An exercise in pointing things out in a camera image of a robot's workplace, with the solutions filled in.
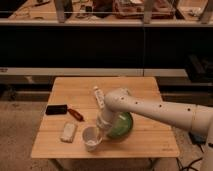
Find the white tube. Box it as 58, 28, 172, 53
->
93, 86, 105, 109

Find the wooden table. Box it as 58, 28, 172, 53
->
31, 77, 179, 160

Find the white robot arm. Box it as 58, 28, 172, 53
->
97, 88, 213, 171

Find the green ceramic bowl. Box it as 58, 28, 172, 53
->
107, 112, 134, 139

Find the white rectangular block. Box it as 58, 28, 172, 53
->
60, 123, 77, 143

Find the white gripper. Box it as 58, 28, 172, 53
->
96, 108, 117, 140

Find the black brush with red handle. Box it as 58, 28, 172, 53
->
45, 105, 84, 121

